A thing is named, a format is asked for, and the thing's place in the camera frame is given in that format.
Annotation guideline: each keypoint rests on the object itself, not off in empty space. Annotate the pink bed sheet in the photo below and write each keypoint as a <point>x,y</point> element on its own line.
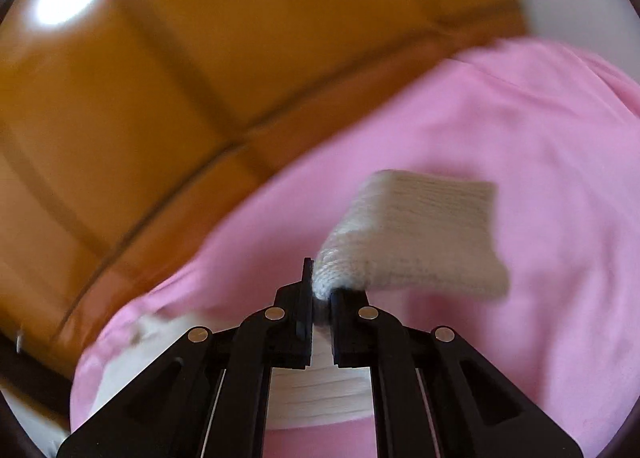
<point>500,128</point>

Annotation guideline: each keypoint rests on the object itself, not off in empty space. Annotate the small metal hook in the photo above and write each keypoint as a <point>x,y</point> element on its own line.
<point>19,339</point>

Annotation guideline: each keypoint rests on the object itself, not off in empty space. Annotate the white knitted garment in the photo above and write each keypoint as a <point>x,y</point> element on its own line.
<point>420,233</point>

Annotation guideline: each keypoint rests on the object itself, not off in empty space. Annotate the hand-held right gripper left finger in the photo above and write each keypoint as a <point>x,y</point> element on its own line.
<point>304,318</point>

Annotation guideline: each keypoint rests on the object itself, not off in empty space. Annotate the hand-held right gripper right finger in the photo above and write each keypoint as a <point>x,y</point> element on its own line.
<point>342,333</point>

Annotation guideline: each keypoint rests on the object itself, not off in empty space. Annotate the orange wooden furniture panel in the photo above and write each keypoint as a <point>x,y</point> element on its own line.
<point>200,63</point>

